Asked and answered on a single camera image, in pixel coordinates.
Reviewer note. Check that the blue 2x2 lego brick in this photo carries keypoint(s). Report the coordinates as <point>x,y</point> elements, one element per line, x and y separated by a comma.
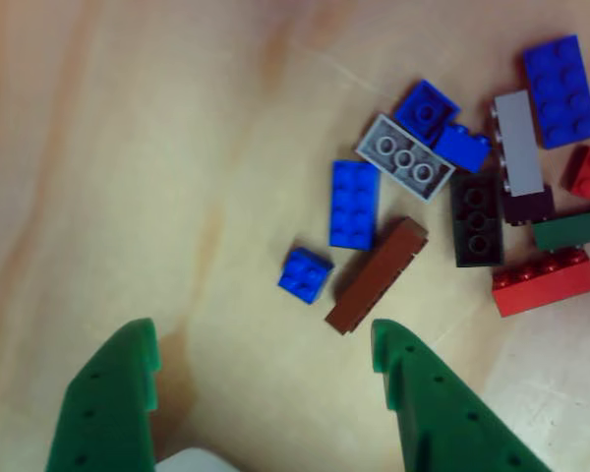
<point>425,110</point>
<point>459,147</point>
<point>305,275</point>

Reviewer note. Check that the dark green 2x4 lego brick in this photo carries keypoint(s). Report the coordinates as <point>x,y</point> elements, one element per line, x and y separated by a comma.
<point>477,221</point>

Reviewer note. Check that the light grey 1x4 lego brick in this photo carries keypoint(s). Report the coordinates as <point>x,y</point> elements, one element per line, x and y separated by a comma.
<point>518,142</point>

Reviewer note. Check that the white plastic bin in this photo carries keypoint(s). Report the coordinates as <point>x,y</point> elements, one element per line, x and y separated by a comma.
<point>192,462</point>

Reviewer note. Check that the brown long lego brick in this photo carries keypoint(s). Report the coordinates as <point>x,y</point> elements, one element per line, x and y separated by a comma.
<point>376,277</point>

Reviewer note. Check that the red 2x4 lego brick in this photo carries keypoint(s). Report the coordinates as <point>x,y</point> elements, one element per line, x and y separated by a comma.
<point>546,290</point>

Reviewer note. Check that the blue 2x4 lego brick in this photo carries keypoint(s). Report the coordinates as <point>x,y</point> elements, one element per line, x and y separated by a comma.
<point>560,91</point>

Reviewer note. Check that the grey 2x4 lego brick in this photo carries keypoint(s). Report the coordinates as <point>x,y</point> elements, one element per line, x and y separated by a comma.
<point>405,158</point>

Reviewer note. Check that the small black lego brick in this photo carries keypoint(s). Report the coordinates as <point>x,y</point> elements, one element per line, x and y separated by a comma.
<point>526,209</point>

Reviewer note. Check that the blue flat lego plate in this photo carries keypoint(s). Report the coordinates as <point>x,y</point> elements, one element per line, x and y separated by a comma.
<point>354,206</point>

